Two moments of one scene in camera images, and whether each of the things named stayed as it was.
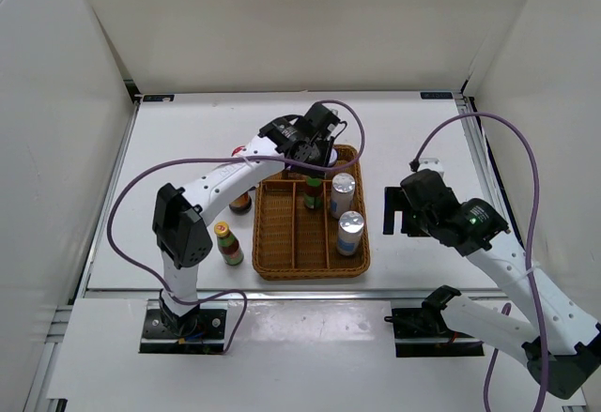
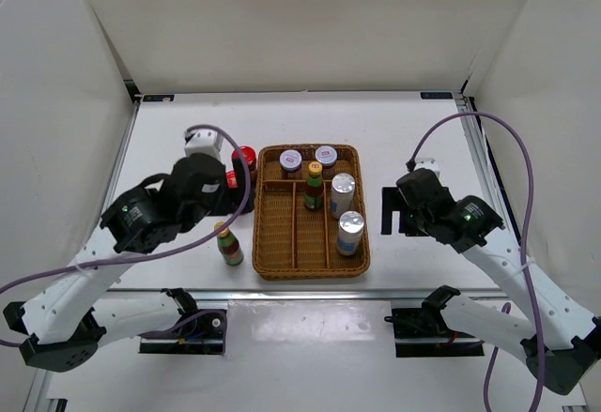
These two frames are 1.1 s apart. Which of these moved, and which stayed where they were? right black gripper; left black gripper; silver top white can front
Moved: left black gripper
Stayed: silver top white can front; right black gripper
